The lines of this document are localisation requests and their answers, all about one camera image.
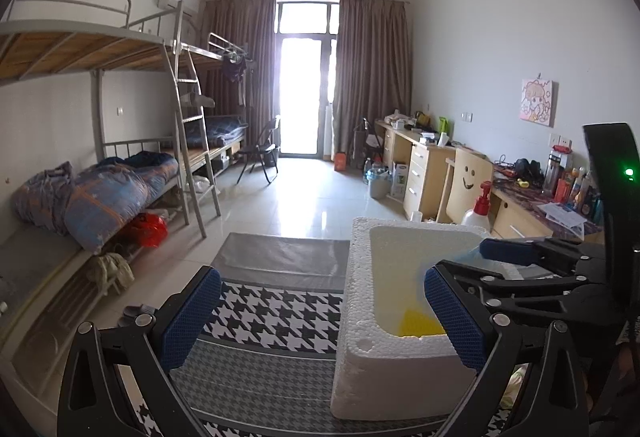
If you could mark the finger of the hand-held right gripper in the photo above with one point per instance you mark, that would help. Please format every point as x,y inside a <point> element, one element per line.
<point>540,292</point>
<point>510,249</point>

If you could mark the wooden smiley face chair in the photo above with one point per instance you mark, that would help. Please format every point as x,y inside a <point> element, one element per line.
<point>467,187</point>

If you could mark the wooden desk with drawers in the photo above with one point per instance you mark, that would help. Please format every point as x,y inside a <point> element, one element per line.
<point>420,172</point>

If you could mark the steel thermos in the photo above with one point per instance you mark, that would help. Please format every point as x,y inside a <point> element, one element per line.
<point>552,174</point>

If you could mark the pink cartoon wall picture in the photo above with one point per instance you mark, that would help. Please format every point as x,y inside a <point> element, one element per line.
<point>539,102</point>

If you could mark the green paper bag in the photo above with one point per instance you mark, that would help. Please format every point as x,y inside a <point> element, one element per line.
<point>444,125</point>

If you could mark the metal bed ladder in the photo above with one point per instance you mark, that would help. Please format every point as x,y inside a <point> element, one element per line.
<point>192,117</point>

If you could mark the black folding chair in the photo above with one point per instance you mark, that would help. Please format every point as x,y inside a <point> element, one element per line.
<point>257,149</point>

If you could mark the white pillow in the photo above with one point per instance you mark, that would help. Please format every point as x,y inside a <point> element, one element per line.
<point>199,99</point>

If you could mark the purple grey blanket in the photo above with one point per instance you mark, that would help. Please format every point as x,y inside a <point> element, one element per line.
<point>42,197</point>

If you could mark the white carton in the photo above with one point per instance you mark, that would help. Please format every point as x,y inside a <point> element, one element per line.
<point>398,182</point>

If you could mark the houndstooth tablecloth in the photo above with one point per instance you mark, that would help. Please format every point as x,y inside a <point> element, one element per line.
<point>280,312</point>

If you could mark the row of toiletry bottles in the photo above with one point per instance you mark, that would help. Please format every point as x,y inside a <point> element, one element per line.
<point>580,194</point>

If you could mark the white papers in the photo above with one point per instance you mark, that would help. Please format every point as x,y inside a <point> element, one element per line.
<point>562,214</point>

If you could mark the dark blue folded quilt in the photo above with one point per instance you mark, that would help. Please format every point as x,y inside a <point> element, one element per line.
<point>225,132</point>

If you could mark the wooden desk with patterned cover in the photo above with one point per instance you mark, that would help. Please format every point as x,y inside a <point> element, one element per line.
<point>520,217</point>

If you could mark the white red pump bottle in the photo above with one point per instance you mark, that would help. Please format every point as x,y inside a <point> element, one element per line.
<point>477,214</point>

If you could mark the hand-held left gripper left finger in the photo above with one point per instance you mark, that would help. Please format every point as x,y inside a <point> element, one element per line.
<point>190,317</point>

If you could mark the dark hanging clothes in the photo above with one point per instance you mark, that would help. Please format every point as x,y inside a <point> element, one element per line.
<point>235,69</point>

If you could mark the orange bag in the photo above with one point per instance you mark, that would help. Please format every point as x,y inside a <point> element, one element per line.
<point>340,162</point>

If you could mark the pale crumpled cloth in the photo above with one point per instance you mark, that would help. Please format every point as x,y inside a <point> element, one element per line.
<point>110,272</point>

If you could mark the grey slipper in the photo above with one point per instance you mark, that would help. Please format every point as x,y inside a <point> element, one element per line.
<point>137,312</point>

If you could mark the brown curtain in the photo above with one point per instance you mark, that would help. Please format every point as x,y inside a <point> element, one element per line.
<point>245,42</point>
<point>370,67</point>

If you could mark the white foam box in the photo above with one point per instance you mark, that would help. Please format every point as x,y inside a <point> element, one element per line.
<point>365,367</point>

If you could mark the metal bunk bed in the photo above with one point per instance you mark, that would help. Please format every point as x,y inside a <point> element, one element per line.
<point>220,54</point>
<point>75,47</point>

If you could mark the blue plaid quilt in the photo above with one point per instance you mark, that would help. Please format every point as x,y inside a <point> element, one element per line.
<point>115,197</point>

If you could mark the black metal chair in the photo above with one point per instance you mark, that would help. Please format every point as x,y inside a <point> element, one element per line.
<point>370,144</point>

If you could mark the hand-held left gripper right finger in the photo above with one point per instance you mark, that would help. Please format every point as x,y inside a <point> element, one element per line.
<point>456,322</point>

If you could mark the yellow sponge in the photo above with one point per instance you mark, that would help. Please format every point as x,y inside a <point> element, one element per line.
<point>417,324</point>

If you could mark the black headphones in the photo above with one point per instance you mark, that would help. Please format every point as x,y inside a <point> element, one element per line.
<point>527,168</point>

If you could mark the red plastic bag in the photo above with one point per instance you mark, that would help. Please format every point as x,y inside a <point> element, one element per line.
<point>145,229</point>

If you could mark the glass balcony door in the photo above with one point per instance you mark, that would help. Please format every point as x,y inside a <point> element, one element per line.
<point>305,82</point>

